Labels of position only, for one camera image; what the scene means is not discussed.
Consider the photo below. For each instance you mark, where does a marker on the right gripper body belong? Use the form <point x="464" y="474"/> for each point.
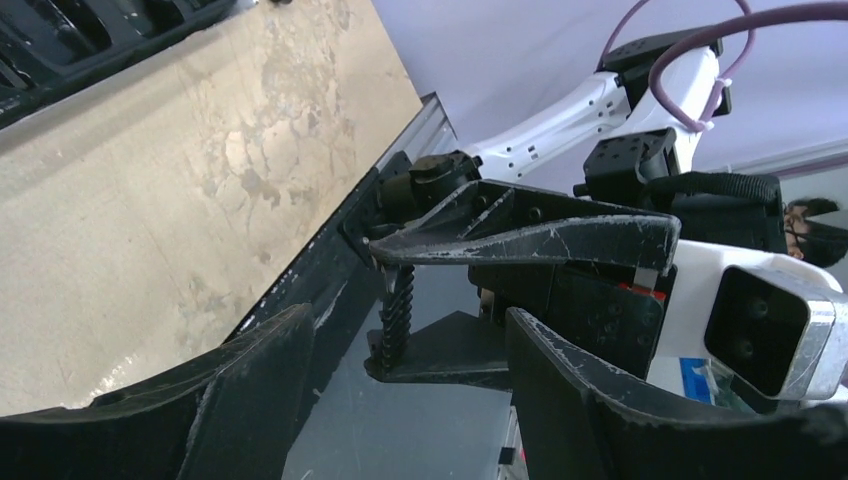
<point x="595" y="307"/>

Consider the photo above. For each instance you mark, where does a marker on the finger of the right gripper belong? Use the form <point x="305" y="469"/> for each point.
<point x="457" y="349"/>
<point x="495" y="223"/>

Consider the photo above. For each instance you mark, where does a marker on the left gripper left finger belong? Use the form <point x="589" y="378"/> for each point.
<point x="227" y="414"/>

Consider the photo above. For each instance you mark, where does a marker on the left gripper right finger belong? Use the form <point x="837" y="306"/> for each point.
<point x="583" y="418"/>

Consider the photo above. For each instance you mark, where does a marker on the small black comb guard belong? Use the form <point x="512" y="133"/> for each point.
<point x="395" y="313"/>

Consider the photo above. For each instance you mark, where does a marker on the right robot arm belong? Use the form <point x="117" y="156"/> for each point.
<point x="608" y="141"/>

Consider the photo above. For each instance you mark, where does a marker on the person's head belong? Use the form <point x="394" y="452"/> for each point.
<point x="811" y="242"/>

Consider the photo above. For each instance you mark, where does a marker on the black plastic insert tray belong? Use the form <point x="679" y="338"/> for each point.
<point x="86" y="46"/>

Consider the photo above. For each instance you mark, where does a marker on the aluminium table frame rail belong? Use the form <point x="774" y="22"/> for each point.
<point x="428" y="132"/>

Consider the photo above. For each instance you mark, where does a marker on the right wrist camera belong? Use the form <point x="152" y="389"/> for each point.
<point x="776" y="324"/>

